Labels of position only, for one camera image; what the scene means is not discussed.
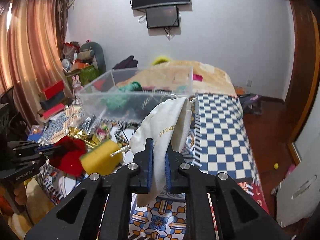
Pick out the pink rabbit figure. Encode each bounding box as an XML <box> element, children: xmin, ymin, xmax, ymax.
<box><xmin>72</xmin><ymin>74</ymin><xmax>83</xmax><ymax>97</ymax></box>

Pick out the patterned bed sheet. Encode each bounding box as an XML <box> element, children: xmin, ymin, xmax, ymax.
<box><xmin>35</xmin><ymin>93</ymin><xmax>270</xmax><ymax>240</ymax></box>

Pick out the grey plush toy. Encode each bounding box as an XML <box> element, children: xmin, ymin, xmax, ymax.
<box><xmin>77</xmin><ymin>42</ymin><xmax>106</xmax><ymax>74</ymax></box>

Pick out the yellow green sponge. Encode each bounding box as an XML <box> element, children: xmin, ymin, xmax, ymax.
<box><xmin>80</xmin><ymin>140</ymin><xmax>123</xmax><ymax>176</ymax></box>

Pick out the brown wooden door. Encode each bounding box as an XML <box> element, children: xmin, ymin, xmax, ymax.
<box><xmin>284</xmin><ymin>0</ymin><xmax>319</xmax><ymax>142</ymax></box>

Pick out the green cardboard box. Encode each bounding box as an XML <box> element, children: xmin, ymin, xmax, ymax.
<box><xmin>66</xmin><ymin>65</ymin><xmax>100</xmax><ymax>88</ymax></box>

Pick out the black white braided cord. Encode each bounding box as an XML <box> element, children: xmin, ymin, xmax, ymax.
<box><xmin>114</xmin><ymin>121</ymin><xmax>141</xmax><ymax>145</ymax></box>

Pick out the clear plastic storage box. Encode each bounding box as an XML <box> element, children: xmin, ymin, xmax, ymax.
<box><xmin>76</xmin><ymin>68</ymin><xmax>193</xmax><ymax>122</ymax></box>

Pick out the dark purple jacket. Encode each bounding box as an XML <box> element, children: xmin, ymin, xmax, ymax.
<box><xmin>113</xmin><ymin>55</ymin><xmax>138</xmax><ymax>70</ymax></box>

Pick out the yellow foam ring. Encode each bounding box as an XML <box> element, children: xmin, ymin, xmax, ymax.
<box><xmin>151</xmin><ymin>56</ymin><xmax>173</xmax><ymax>66</ymax></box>

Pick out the dark blue box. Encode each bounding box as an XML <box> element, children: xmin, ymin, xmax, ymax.
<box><xmin>40</xmin><ymin>90</ymin><xmax>65</xmax><ymax>111</ymax></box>

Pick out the small black wall monitor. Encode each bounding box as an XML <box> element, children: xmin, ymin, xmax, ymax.
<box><xmin>146</xmin><ymin>5</ymin><xmax>180</xmax><ymax>29</ymax></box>

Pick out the green knitted glove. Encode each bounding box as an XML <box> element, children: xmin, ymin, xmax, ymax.
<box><xmin>100</xmin><ymin>82</ymin><xmax>142</xmax><ymax>111</ymax></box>

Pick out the white drawstring cloth bag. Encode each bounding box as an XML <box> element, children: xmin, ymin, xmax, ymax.
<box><xmin>130</xmin><ymin>97</ymin><xmax>192</xmax><ymax>207</ymax></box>

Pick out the red gift box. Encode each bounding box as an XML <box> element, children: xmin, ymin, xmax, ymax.
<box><xmin>39</xmin><ymin>80</ymin><xmax>65</xmax><ymax>101</ymax></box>

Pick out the red cloth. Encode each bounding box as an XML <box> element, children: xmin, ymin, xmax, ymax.
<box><xmin>49</xmin><ymin>136</ymin><xmax>87</xmax><ymax>177</ymax></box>

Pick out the gold shiny fabric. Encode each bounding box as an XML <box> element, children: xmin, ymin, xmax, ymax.
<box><xmin>67</xmin><ymin>126</ymin><xmax>111</xmax><ymax>148</ymax></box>

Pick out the orange striped curtain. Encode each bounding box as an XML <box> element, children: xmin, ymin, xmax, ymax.
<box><xmin>1</xmin><ymin>0</ymin><xmax>72</xmax><ymax>126</ymax></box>

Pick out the orange yellow fleece blanket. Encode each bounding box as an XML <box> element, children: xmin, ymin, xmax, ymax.
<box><xmin>116</xmin><ymin>60</ymin><xmax>237</xmax><ymax>98</ymax></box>

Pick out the red book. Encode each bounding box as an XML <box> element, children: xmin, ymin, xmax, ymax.
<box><xmin>42</xmin><ymin>103</ymin><xmax>65</xmax><ymax>119</ymax></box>

